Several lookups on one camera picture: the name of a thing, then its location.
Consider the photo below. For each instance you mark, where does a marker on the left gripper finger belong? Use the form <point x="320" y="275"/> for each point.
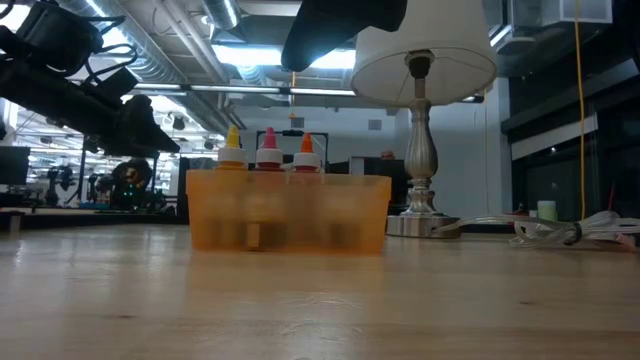
<point x="145" y="135"/>

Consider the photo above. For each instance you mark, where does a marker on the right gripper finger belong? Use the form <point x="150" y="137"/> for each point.
<point x="335" y="25"/>

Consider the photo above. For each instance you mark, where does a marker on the tall yellow-capped food coloring bottle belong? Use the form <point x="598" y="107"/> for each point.
<point x="232" y="155"/>

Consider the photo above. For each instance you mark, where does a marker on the tall pink-capped food coloring bottle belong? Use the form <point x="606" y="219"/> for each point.
<point x="270" y="155"/>

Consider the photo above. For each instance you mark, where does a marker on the tall orange-capped food coloring bottle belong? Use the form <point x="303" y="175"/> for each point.
<point x="306" y="159"/>

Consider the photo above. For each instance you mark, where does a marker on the translucent orange plastic bin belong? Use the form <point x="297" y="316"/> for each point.
<point x="300" y="215"/>

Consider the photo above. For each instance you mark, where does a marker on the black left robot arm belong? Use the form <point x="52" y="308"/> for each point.
<point x="50" y="100"/>

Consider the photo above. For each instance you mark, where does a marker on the person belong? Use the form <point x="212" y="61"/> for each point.
<point x="131" y="182"/>

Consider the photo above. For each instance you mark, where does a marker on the black monitor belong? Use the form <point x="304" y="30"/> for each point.
<point x="12" y="165"/>

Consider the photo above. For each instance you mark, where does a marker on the dark workbench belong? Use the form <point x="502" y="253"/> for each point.
<point x="100" y="220"/>

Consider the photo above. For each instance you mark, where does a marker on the ceiling light bar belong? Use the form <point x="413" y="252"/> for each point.
<point x="240" y="89"/>

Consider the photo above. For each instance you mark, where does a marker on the white shade silver table lamp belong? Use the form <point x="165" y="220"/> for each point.
<point x="420" y="150"/>

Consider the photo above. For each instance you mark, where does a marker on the pale green cup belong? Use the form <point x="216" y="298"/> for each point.
<point x="547" y="211"/>

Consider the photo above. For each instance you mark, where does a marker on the silver ceiling duct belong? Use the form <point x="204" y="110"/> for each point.
<point x="155" y="65"/>

